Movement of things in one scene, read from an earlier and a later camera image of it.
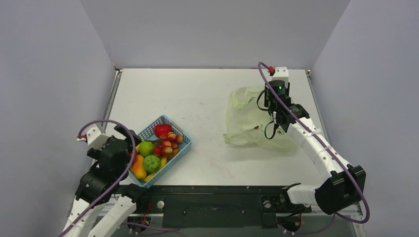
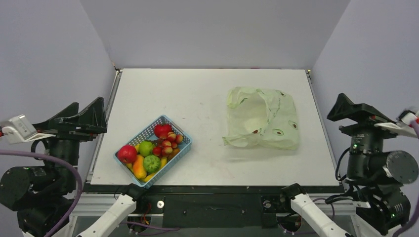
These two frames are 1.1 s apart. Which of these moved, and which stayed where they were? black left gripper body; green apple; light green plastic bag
Moved: black left gripper body
Stayed: green apple; light green plastic bag
